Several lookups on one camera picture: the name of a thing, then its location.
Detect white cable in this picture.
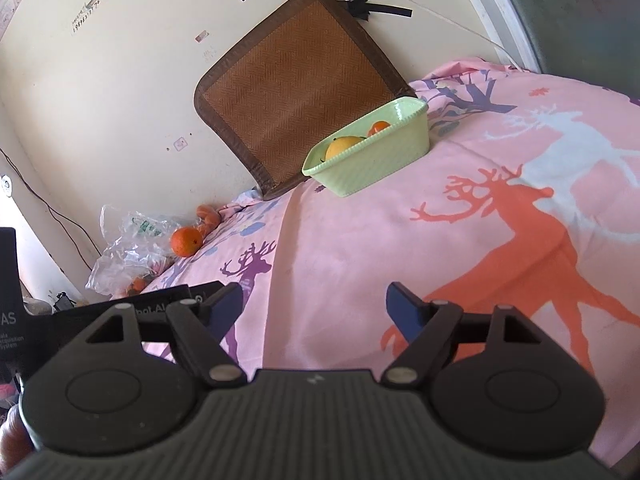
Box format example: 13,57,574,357
345,0,525,70

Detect person's left hand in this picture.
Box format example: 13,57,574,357
0,402,36,476

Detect yellow citrus fruit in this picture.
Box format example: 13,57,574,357
325,135,366,162

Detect pink printed blanket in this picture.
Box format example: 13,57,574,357
140,57,640,480

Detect thin black wall cable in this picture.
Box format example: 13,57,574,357
0,149,103,271

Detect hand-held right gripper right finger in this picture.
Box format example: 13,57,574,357
382,282,543,387

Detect white framed window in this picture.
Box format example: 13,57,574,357
450,0,640,106

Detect brown woven seat mat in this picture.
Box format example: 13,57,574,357
194,0,417,201

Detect clear plastic bag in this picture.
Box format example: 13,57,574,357
85,204,201,296

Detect light green plastic basin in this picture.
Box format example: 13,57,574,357
301,97,431,196

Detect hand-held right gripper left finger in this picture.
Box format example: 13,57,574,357
82,282,247,387

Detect large orange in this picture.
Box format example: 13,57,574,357
170,227,204,258

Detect orange carrot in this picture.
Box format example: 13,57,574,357
196,204,222,236

